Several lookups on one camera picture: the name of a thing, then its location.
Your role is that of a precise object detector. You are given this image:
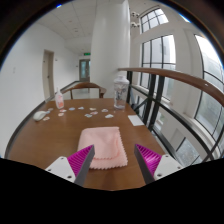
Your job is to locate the pink towel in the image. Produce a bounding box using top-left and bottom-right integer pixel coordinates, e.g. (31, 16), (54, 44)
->
(77, 126), (129, 170)

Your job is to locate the white single door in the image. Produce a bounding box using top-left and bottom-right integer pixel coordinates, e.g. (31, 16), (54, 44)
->
(41, 49), (56, 102)

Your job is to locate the grey glazed double door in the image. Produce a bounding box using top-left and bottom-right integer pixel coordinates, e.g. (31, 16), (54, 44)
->
(78, 58), (92, 83)

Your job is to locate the white computer mouse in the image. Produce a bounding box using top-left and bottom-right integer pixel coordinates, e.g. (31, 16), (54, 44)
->
(32, 110), (49, 122)

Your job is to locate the small high black-framed window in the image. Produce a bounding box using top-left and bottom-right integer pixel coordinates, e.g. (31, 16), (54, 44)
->
(138, 7), (170, 34)

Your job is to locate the wooden handrail black railing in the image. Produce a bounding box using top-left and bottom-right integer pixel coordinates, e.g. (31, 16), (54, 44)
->
(117, 66), (224, 162)

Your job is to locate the wooden chair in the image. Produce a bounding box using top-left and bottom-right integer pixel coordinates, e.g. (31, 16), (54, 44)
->
(61, 81), (108, 100)

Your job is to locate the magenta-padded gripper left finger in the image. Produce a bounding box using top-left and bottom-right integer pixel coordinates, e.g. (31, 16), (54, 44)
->
(44, 144), (96, 188)

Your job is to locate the tall black-framed window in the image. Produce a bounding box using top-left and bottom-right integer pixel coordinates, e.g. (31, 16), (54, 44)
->
(194, 34), (224, 143)
(139, 34), (177, 102)

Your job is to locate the white pump bottle orange label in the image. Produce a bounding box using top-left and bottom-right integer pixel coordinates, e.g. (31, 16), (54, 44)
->
(54, 87), (65, 110)

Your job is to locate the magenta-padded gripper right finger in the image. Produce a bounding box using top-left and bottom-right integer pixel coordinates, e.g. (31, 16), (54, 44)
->
(134, 143), (184, 185)

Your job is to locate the clear plastic bottle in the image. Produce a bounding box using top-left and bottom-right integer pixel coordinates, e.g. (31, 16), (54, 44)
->
(112, 74), (131, 112)

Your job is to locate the white paper card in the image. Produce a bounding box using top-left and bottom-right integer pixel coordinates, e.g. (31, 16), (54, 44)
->
(127, 114), (145, 127)

